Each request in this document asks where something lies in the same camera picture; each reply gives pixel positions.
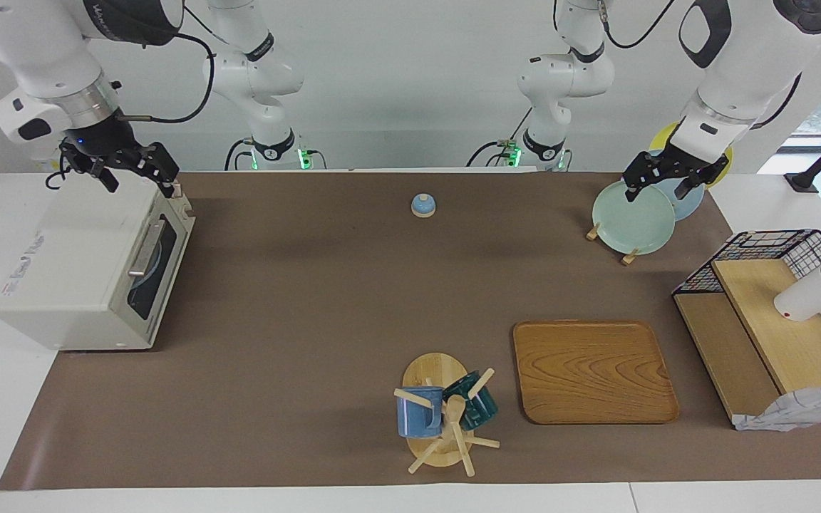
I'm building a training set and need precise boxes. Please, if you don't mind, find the pale blue racked plate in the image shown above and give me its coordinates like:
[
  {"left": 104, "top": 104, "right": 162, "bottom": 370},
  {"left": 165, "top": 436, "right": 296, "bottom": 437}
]
[{"left": 649, "top": 150, "right": 706, "bottom": 222}]

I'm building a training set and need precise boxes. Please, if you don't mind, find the wooden stepped shelf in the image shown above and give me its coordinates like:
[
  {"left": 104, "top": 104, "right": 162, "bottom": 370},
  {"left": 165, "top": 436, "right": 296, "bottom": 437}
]
[{"left": 673, "top": 258, "right": 821, "bottom": 428}]

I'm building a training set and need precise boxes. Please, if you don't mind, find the black base cable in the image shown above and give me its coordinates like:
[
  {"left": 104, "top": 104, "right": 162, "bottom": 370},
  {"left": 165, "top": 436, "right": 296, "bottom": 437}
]
[
  {"left": 466, "top": 107, "right": 534, "bottom": 169},
  {"left": 224, "top": 138, "right": 254, "bottom": 172}
]

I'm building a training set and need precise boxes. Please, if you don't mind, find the brown table mat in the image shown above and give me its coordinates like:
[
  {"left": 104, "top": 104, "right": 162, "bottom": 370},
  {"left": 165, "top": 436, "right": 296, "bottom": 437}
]
[{"left": 0, "top": 171, "right": 821, "bottom": 491}]

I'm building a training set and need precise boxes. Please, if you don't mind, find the rectangular wooden tray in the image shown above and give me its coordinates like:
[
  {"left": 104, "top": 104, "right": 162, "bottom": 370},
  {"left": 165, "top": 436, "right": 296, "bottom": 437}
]
[{"left": 512, "top": 320, "right": 681, "bottom": 425}]

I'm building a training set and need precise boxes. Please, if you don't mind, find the black looped cable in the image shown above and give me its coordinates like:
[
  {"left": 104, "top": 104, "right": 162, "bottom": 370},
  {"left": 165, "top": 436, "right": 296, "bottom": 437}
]
[{"left": 45, "top": 158, "right": 73, "bottom": 190}]

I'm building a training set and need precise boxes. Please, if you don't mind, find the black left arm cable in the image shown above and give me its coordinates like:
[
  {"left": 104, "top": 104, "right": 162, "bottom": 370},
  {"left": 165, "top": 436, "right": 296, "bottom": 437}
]
[{"left": 596, "top": 0, "right": 821, "bottom": 130}]

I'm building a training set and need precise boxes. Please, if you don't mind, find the beige toaster oven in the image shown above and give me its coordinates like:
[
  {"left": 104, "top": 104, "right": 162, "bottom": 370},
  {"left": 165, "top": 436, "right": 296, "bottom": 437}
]
[{"left": 0, "top": 175, "right": 197, "bottom": 351}]

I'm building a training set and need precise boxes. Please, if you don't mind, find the black wire basket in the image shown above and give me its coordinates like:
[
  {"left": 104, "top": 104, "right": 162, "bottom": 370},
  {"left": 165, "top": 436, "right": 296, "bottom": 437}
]
[{"left": 672, "top": 229, "right": 821, "bottom": 378}]

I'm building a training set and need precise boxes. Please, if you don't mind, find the wooden plate rack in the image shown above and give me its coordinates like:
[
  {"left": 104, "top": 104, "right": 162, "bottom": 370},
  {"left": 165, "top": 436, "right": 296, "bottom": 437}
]
[{"left": 586, "top": 222, "right": 641, "bottom": 266}]

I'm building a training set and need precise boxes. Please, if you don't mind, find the white cup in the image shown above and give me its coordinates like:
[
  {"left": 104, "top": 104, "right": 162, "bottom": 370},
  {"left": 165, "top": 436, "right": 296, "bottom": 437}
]
[{"left": 773, "top": 265, "right": 821, "bottom": 323}]

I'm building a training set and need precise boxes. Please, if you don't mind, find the blue ceramic mug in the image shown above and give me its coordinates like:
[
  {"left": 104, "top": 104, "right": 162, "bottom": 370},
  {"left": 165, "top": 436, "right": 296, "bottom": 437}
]
[{"left": 396, "top": 386, "right": 445, "bottom": 439}]

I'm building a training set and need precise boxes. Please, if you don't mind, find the yellow racked plate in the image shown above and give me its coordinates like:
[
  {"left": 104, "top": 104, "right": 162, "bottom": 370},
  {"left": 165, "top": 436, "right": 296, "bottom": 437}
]
[{"left": 649, "top": 120, "right": 734, "bottom": 190}]

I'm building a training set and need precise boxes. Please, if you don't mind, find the toaster oven glass door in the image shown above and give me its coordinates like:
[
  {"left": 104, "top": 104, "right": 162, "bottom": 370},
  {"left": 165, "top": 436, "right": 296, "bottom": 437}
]
[{"left": 125, "top": 203, "right": 196, "bottom": 346}]

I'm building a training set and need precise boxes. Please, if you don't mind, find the dark green ceramic mug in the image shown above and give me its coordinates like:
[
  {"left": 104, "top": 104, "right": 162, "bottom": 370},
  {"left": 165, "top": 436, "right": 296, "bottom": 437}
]
[{"left": 443, "top": 370, "right": 499, "bottom": 431}]

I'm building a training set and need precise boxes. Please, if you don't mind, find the pale green racked plate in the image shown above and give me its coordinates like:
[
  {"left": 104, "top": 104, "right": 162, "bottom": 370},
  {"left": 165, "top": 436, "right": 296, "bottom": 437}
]
[{"left": 592, "top": 180, "right": 676, "bottom": 256}]

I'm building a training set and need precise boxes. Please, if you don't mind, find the grey checkered cloth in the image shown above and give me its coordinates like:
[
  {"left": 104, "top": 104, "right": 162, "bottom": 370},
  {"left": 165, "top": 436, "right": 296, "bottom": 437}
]
[{"left": 733, "top": 385, "right": 821, "bottom": 432}]

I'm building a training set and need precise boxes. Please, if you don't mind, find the wooden mug tree stand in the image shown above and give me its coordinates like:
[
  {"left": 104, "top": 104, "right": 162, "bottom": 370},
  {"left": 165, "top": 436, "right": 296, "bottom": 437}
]
[{"left": 393, "top": 352, "right": 501, "bottom": 477}]

